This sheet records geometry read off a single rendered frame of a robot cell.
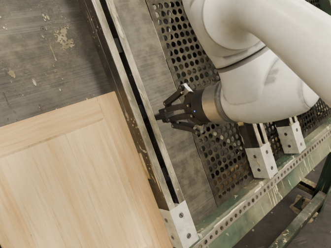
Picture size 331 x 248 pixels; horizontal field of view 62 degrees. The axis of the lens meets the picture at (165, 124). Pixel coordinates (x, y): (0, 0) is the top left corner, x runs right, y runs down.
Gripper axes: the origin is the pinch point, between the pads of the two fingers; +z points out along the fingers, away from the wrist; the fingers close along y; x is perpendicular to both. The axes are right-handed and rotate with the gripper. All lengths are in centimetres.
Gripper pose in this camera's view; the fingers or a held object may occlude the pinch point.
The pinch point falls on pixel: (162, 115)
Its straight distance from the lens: 75.7
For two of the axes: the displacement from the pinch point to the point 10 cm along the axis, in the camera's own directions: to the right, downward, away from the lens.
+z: -5.6, 1.0, 8.2
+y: -3.3, -9.4, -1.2
